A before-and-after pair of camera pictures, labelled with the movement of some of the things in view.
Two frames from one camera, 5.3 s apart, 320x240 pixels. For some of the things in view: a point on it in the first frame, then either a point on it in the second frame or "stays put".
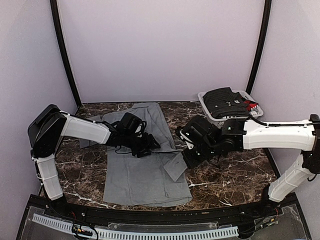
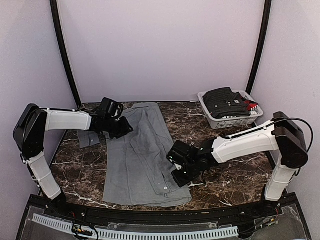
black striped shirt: x=222 y=102 stays put
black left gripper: x=148 y=144 → x=125 y=129
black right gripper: x=191 y=162 → x=180 y=181
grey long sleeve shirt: x=146 y=181 stays put
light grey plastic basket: x=254 y=114 stays put
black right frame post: x=267 y=10 stays put
